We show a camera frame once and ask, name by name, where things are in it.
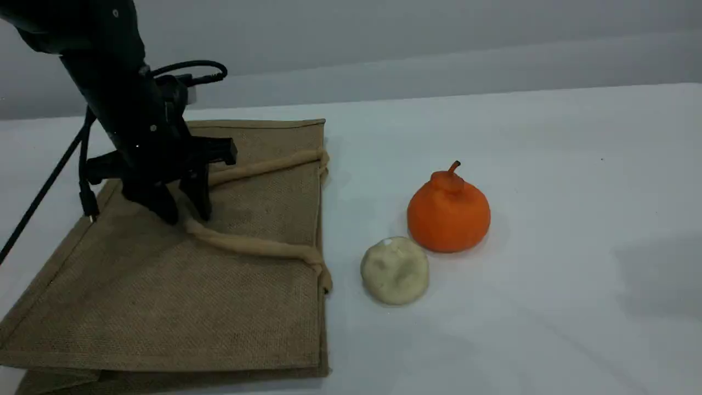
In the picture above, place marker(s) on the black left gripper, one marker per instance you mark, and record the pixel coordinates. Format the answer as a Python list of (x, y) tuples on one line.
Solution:
[(137, 131)]

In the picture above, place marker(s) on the brown burlap bag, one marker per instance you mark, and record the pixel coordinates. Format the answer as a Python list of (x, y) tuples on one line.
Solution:
[(164, 296)]

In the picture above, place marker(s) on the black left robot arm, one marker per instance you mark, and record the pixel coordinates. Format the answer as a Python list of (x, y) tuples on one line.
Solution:
[(71, 22)]

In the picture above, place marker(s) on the cream plush garlic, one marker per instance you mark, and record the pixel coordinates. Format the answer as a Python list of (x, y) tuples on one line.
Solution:
[(395, 271)]

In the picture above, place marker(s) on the orange fruit with stem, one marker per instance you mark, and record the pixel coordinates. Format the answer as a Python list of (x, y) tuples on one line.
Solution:
[(449, 219)]

